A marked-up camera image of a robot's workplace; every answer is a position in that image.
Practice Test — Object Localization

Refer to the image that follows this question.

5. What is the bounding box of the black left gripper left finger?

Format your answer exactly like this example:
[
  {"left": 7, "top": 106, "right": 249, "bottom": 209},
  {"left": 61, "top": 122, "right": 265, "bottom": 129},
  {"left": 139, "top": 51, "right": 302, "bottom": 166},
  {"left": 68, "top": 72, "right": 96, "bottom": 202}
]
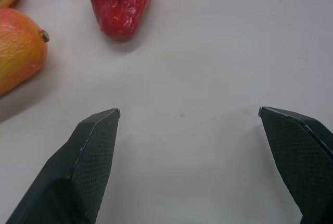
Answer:
[{"left": 5, "top": 108, "right": 121, "bottom": 224}]

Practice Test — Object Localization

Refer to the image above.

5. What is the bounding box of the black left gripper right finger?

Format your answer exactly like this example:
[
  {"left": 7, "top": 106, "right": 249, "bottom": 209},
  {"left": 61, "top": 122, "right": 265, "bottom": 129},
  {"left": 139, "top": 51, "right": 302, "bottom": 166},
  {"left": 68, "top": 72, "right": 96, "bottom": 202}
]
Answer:
[{"left": 258, "top": 106, "right": 333, "bottom": 224}]

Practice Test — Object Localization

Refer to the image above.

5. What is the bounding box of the red pepper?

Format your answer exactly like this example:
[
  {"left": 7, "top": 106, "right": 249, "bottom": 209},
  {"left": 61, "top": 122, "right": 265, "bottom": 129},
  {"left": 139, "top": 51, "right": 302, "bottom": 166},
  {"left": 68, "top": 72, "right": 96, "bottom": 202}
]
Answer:
[{"left": 82, "top": 0, "right": 154, "bottom": 41}]

